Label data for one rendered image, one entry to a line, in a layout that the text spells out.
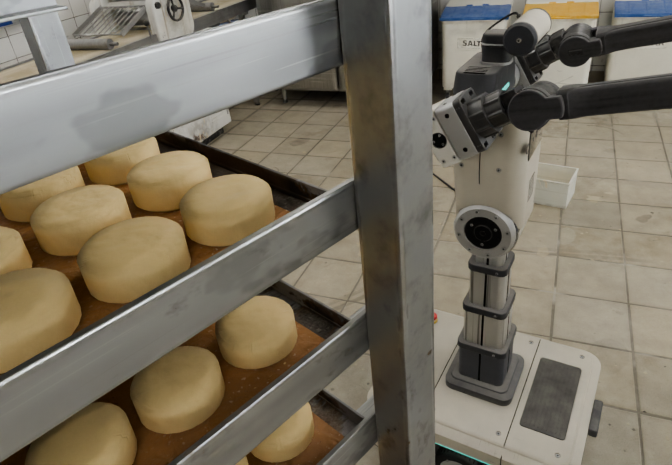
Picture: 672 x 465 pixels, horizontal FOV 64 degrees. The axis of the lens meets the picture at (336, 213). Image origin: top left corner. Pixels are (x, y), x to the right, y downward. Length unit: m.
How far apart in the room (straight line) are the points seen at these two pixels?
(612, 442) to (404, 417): 1.80
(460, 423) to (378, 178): 1.53
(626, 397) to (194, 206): 2.10
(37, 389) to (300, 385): 0.14
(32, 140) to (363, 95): 0.14
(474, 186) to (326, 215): 1.11
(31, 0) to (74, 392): 0.46
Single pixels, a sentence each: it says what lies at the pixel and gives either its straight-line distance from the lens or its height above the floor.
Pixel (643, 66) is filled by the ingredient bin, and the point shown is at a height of 0.33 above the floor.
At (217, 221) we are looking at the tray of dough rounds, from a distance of 0.28.
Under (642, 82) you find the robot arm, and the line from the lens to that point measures 1.06.
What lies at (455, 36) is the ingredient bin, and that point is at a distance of 4.76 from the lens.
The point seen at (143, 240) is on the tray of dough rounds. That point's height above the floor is 1.51.
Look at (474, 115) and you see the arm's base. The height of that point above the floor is 1.25.
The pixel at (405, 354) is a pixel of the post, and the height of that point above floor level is 1.41.
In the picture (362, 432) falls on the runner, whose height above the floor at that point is 1.33.
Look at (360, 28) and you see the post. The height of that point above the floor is 1.59.
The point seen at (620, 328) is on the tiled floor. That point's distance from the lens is 2.56.
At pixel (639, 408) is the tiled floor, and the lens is 2.28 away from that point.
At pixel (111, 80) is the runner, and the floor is 1.60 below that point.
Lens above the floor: 1.64
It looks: 30 degrees down
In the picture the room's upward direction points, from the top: 6 degrees counter-clockwise
